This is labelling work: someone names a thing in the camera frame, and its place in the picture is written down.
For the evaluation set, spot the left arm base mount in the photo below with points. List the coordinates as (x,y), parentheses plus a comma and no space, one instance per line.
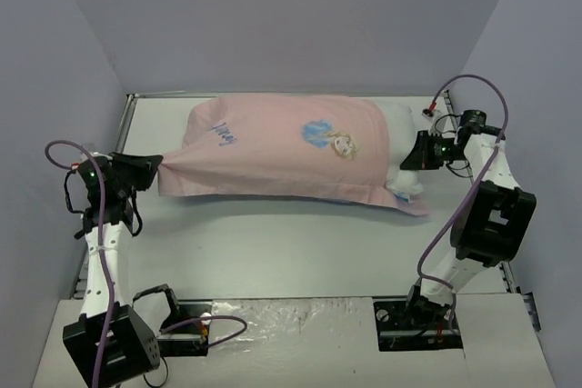
(187,340)

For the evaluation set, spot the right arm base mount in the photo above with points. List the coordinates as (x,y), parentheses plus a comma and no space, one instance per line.
(397,330)

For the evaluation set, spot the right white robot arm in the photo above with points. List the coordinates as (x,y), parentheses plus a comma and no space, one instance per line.
(487,228)

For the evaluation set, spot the pink and blue Frozen pillowcase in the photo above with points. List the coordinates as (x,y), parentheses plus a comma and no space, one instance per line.
(328,147)

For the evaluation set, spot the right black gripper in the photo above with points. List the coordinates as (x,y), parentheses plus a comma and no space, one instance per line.
(427,150)

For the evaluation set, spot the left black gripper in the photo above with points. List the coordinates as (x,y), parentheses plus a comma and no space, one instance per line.
(125,170)

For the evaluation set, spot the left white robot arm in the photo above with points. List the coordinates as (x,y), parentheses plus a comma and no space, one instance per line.
(110,343)

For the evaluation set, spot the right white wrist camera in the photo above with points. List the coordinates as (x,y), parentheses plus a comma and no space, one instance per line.
(435,119)

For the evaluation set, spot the white pillow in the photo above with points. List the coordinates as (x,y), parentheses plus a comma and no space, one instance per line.
(403,184)

